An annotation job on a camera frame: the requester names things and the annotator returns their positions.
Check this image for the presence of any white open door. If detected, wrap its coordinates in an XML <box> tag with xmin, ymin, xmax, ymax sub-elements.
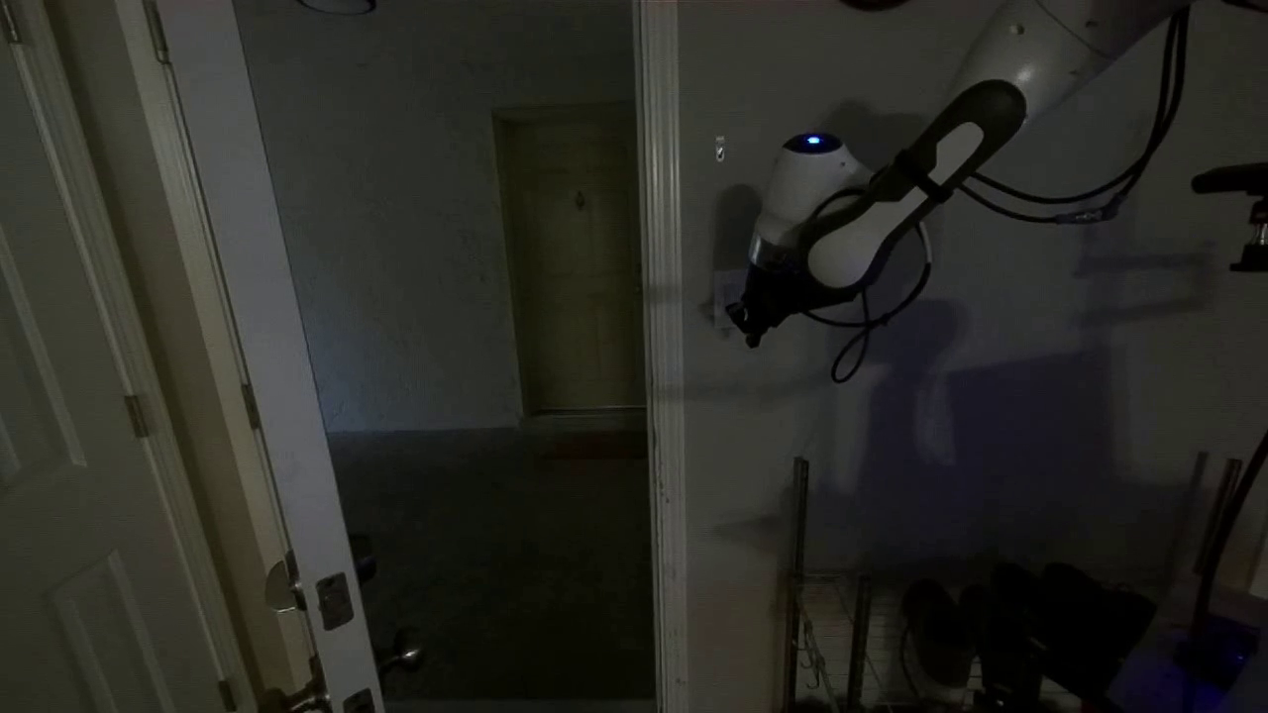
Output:
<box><xmin>111</xmin><ymin>0</ymin><xmax>389</xmax><ymax>713</ymax></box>

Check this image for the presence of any row of dark shoes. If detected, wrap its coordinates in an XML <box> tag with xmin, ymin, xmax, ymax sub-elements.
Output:
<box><xmin>899</xmin><ymin>560</ymin><xmax>1158</xmax><ymax>706</ymax></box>

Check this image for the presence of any white light switch plate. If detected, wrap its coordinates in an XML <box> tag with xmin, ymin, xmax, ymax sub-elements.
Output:
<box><xmin>712</xmin><ymin>269</ymin><xmax>750</xmax><ymax>331</ymax></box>

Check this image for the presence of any metal wire shoe rack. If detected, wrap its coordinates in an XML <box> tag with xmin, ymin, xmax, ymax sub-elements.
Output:
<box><xmin>785</xmin><ymin>456</ymin><xmax>1268</xmax><ymax>713</ymax></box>

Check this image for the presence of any white panelled door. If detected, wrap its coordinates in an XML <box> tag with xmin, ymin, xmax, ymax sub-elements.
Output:
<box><xmin>0</xmin><ymin>0</ymin><xmax>241</xmax><ymax>713</ymax></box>

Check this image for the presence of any beige closed door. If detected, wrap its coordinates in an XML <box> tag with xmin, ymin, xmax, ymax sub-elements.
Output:
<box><xmin>493</xmin><ymin>103</ymin><xmax>650</xmax><ymax>419</ymax></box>

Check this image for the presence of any white door frame trim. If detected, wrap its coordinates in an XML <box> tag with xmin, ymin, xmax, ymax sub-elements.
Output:
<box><xmin>632</xmin><ymin>0</ymin><xmax>690</xmax><ymax>713</ymax></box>

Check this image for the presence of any metal door lever handle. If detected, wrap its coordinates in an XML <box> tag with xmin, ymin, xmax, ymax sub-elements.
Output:
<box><xmin>374</xmin><ymin>628</ymin><xmax>425</xmax><ymax>680</ymax></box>
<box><xmin>260</xmin><ymin>658</ymin><xmax>334</xmax><ymax>713</ymax></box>

